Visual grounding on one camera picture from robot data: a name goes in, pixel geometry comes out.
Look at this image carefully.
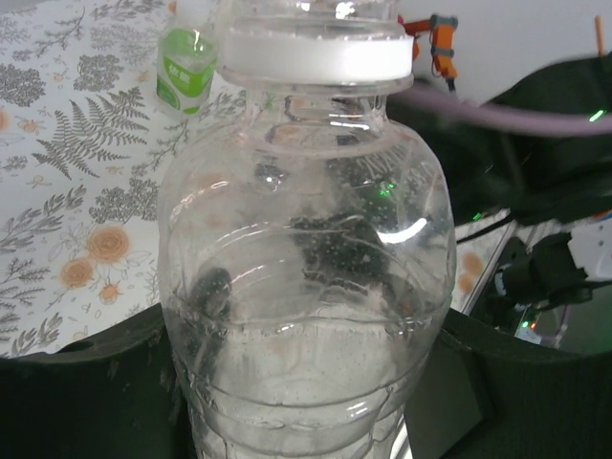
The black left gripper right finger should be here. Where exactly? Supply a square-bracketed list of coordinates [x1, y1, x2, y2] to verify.
[405, 313, 612, 459]

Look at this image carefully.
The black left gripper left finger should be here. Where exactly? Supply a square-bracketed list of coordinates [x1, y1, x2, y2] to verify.
[0, 303, 192, 459]

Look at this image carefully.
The clear unlabelled plastic bottle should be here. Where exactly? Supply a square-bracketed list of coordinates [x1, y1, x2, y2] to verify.
[156, 66, 458, 459]

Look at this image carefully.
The white bottle cap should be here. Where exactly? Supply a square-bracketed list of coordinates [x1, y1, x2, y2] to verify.
[217, 0, 416, 90]

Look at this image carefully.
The green transparent cup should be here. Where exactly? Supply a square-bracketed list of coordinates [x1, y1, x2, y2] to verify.
[155, 0, 226, 120]

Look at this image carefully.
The small circuit board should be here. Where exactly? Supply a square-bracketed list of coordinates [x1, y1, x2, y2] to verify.
[511, 310, 551, 343]

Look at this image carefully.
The floral patterned tablecloth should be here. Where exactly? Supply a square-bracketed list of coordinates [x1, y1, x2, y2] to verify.
[0, 0, 511, 358]

